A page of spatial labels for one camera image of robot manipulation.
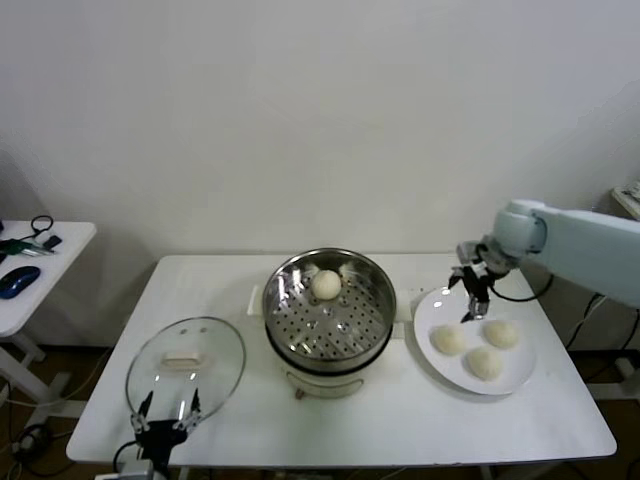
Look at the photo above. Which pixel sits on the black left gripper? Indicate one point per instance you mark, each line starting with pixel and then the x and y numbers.
pixel 157 435

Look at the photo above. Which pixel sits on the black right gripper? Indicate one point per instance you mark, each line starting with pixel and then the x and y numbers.
pixel 477 285

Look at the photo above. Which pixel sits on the white steamed baozi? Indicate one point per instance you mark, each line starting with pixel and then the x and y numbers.
pixel 483 363
pixel 449 340
pixel 326 284
pixel 500 333

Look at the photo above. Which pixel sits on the round glass lid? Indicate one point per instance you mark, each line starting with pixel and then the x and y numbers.
pixel 200 335

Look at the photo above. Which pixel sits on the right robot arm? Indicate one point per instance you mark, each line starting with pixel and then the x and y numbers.
pixel 590 245

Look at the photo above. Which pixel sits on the perforated steel steamer basket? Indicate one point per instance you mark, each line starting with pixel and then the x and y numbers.
pixel 350 320

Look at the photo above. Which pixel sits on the white round plate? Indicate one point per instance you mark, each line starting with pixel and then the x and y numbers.
pixel 430 312

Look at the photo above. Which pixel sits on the white electric cooker base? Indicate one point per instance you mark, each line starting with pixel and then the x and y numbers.
pixel 325 387

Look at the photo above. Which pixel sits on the white shelf table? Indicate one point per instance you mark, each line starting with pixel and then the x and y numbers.
pixel 629 200

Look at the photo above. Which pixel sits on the white side table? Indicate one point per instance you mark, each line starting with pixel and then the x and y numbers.
pixel 67 250

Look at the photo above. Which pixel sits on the blue computer mouse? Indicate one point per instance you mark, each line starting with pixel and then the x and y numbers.
pixel 19 281

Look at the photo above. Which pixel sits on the small black device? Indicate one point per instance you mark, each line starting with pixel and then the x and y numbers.
pixel 52 242

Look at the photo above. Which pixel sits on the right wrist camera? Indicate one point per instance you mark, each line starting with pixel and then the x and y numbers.
pixel 469 251

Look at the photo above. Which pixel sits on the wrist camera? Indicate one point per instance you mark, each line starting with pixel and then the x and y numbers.
pixel 469 251
pixel 135 471

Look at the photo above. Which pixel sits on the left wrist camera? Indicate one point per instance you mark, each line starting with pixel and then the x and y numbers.
pixel 135 471

